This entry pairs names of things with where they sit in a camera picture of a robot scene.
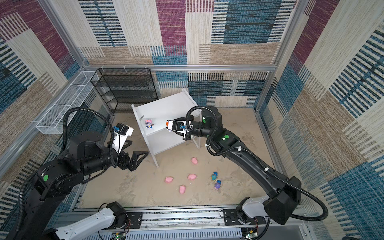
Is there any pink-haired doll figure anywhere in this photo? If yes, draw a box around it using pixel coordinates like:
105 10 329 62
145 119 154 129

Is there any orange-haired doll figure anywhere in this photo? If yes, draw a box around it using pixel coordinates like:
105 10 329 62
166 121 173 132

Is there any purple penguin toy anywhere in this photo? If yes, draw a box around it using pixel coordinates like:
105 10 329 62
214 180 221 190

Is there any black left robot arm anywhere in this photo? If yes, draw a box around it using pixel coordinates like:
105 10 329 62
7 107 148 240

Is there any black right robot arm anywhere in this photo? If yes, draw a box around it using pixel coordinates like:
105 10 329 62
168 106 329 225

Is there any white two-tier shelf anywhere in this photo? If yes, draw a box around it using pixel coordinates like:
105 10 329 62
131 89 197 168

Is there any pink pig toy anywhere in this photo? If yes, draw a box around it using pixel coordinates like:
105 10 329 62
179 185 186 194
191 158 199 165
164 177 174 184
188 174 197 181

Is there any teal penguin toy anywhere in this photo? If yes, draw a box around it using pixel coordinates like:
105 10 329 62
211 172 218 181

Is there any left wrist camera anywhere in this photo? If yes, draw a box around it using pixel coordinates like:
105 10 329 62
112 123 134 153

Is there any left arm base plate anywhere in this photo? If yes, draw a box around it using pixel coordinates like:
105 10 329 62
122 212 144 231

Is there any black wire mesh shelf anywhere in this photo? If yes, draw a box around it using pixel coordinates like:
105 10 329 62
91 68 159 114

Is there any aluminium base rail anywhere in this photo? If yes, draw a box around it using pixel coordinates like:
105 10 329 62
85 205 317 240

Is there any white wire wall basket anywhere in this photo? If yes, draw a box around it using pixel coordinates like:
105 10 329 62
36 71 95 135

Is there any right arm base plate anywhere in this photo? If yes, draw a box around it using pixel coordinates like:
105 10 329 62
219 209 267 226

